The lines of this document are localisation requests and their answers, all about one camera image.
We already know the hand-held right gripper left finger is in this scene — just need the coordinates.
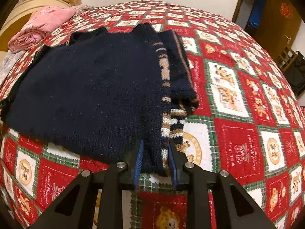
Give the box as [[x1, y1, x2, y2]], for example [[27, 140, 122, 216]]
[[29, 139, 144, 229]]

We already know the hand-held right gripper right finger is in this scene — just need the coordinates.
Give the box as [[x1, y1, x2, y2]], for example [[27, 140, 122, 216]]
[[168, 139, 277, 229]]

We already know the navy patterned knit sweater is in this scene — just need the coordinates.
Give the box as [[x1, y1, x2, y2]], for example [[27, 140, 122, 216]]
[[0, 23, 199, 177]]

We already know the red bear printed blanket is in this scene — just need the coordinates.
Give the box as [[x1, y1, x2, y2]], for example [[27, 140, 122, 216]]
[[0, 0, 305, 229]]

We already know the black bag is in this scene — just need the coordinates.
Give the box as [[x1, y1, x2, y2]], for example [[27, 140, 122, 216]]
[[282, 51, 305, 98]]

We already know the wooden chair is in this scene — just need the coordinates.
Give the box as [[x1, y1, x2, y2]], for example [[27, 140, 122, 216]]
[[276, 46, 298, 71]]

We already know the grey floral pillow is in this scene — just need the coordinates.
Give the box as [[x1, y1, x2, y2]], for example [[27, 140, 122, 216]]
[[0, 51, 23, 84]]

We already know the brown striped cloth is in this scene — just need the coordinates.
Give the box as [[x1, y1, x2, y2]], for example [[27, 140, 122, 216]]
[[71, 4, 96, 12]]

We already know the pink folded quilt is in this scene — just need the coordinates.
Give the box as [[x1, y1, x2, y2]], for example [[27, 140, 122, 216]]
[[8, 5, 77, 53]]

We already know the brown wooden door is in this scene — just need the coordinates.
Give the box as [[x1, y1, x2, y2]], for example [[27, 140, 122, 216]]
[[261, 0, 304, 60]]

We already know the red paper door decoration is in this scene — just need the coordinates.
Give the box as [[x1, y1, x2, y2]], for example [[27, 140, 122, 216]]
[[279, 3, 292, 18]]

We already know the cream wooden bed headboard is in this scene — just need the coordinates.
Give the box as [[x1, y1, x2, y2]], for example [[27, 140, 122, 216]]
[[0, 0, 72, 53]]

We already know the dark wooden door frame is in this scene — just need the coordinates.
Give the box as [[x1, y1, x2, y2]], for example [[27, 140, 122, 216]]
[[232, 0, 247, 23]]

